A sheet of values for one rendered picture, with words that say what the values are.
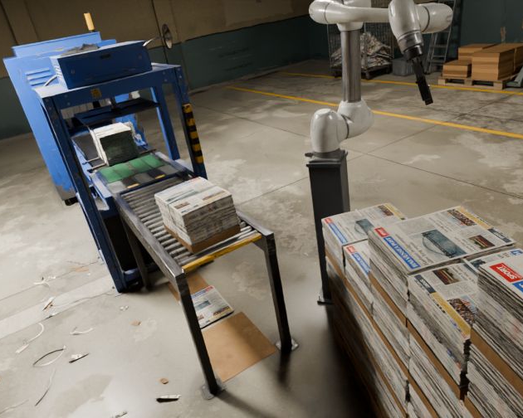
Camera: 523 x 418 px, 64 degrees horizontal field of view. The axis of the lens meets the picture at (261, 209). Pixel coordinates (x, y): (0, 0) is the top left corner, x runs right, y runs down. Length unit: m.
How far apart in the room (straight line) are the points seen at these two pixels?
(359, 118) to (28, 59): 3.85
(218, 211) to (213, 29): 9.64
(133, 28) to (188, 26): 1.36
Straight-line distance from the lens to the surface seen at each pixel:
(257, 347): 2.67
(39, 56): 5.33
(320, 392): 2.40
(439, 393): 1.47
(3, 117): 10.55
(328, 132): 2.34
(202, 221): 2.06
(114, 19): 10.74
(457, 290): 1.31
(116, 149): 3.89
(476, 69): 8.10
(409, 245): 1.47
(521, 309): 0.96
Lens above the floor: 1.87
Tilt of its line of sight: 26 degrees down
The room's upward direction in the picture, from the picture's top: 10 degrees counter-clockwise
